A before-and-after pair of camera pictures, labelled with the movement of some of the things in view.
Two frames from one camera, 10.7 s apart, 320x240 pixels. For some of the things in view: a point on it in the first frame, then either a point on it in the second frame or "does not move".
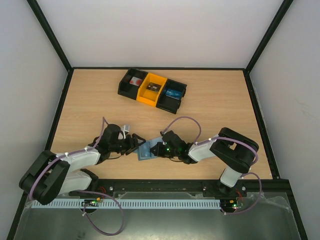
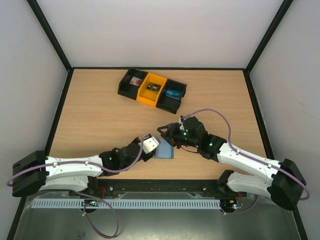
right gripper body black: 160,148 to 172,132
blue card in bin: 174,94 does not move
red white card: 136,81 does not move
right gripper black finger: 156,149 to 170,128
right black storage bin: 168,103 does not move
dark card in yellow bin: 153,87 does not move
